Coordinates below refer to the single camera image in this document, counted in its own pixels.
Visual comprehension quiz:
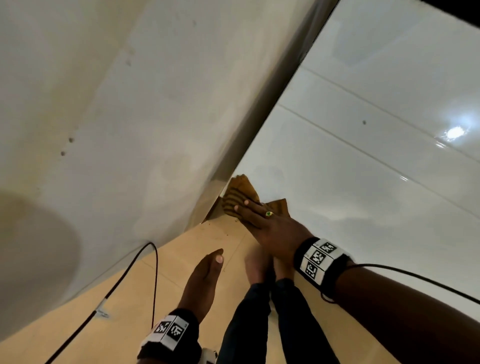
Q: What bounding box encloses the person's left hand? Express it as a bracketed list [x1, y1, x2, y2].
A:
[178, 248, 225, 323]

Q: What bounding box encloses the person's right hand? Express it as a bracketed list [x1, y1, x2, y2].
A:
[233, 199, 314, 263]

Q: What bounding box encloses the brown checkered cloth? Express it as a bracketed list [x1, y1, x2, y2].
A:
[221, 174, 292, 220]

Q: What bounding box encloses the person's right foot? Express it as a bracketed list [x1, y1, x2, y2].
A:
[272, 256, 295, 282]

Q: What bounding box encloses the person's foot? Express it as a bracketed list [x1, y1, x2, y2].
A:
[244, 245, 275, 285]
[272, 256, 295, 282]

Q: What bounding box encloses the person's left foot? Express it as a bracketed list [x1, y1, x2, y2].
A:
[244, 245, 275, 285]

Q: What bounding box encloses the person's left leg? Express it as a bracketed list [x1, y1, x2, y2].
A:
[216, 281, 272, 364]

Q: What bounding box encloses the person's leg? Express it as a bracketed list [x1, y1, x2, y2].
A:
[270, 278, 340, 364]
[216, 281, 272, 364]

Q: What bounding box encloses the person's right leg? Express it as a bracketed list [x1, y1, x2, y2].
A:
[270, 278, 340, 364]

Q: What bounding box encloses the black marker wristband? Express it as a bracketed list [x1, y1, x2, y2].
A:
[136, 308, 203, 364]
[293, 236, 353, 299]

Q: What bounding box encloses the white table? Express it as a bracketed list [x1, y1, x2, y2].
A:
[221, 0, 480, 323]

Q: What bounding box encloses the black cable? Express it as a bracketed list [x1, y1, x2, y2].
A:
[320, 263, 480, 305]
[44, 241, 159, 364]

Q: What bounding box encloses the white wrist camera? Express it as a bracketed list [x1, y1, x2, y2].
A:
[198, 347, 219, 364]

